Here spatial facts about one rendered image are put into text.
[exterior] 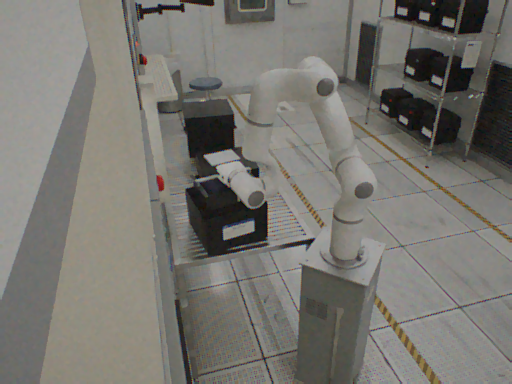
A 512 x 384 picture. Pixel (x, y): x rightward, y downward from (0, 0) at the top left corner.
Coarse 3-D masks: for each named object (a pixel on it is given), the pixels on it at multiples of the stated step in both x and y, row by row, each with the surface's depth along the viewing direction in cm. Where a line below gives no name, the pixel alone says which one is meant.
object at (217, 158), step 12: (204, 156) 166; (216, 156) 165; (228, 156) 165; (204, 180) 165; (204, 192) 160; (228, 192) 161; (204, 204) 166; (216, 204) 161; (228, 204) 164; (240, 204) 166; (204, 216) 171; (216, 216) 164
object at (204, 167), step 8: (200, 152) 227; (208, 152) 227; (240, 152) 226; (200, 160) 218; (240, 160) 218; (248, 160) 217; (200, 168) 216; (208, 168) 210; (256, 168) 210; (200, 176) 222; (256, 176) 212
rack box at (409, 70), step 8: (416, 48) 406; (424, 48) 405; (408, 56) 405; (416, 56) 391; (424, 56) 385; (432, 56) 387; (408, 64) 406; (416, 64) 391; (424, 64) 388; (408, 72) 408; (416, 72) 395; (424, 72) 393; (416, 80) 397; (424, 80) 398
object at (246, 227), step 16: (192, 192) 181; (192, 208) 173; (256, 208) 166; (192, 224) 181; (208, 224) 159; (224, 224) 163; (240, 224) 166; (256, 224) 170; (208, 240) 163; (224, 240) 167; (240, 240) 170; (256, 240) 174
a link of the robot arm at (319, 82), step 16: (320, 64) 122; (256, 80) 126; (272, 80) 124; (288, 80) 122; (304, 80) 119; (320, 80) 117; (336, 80) 119; (256, 96) 126; (272, 96) 125; (288, 96) 125; (304, 96) 122; (320, 96) 120; (256, 112) 128; (272, 112) 129
